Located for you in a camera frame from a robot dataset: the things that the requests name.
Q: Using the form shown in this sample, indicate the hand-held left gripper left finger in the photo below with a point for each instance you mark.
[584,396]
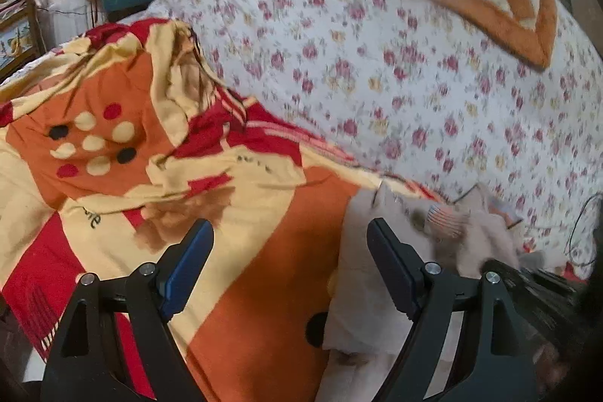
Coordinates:
[188,263]

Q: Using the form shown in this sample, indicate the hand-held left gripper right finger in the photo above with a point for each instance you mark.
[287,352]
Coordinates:
[391,270]

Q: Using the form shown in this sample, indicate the beige garment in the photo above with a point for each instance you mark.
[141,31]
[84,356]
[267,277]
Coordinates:
[358,312]

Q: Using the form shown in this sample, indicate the orange red printed blanket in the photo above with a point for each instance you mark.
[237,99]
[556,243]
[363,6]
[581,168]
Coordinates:
[273,265]

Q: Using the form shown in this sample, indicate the floral bed quilt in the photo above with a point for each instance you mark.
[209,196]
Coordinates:
[377,77]

